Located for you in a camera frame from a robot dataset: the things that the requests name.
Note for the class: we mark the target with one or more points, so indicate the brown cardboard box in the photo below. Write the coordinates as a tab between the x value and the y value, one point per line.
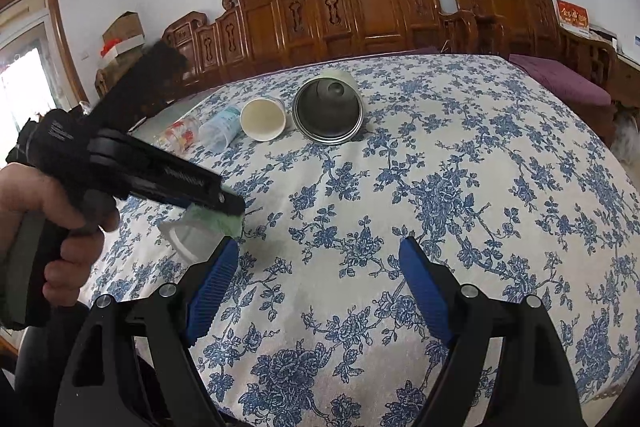
125	26

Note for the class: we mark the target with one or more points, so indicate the blue floral tablecloth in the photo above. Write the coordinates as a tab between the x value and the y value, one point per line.
489	172

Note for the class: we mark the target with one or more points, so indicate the cream steel-lined thermos cup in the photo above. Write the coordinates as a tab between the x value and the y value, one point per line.
328	108

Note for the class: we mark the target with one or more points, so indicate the red calendar card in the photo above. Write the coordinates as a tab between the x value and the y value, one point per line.
573	17

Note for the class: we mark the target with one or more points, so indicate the white paper cup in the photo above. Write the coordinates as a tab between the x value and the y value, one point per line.
264	118

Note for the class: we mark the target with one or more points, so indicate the long carved wooden sofa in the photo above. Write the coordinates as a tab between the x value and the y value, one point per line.
254	37

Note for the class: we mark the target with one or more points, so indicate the wooden side table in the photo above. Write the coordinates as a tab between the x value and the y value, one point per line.
623	85

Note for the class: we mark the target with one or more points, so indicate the translucent green labelled cup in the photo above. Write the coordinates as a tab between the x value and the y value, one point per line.
197	233

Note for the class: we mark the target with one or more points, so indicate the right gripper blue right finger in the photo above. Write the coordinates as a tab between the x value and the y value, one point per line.
534	384

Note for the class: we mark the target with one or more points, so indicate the clear blue plastic cup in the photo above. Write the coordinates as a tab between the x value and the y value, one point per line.
219	131

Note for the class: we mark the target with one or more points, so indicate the purple armchair cushion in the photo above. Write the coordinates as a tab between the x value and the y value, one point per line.
563	82

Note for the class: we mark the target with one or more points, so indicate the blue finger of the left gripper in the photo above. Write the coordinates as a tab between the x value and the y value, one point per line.
190	181

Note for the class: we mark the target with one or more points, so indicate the clear glass with red print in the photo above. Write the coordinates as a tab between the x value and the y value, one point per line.
179	136

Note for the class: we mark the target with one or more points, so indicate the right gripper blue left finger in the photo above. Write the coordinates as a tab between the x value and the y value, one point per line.
103	385

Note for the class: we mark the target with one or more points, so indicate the carved wooden armchair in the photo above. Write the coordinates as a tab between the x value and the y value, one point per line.
531	27

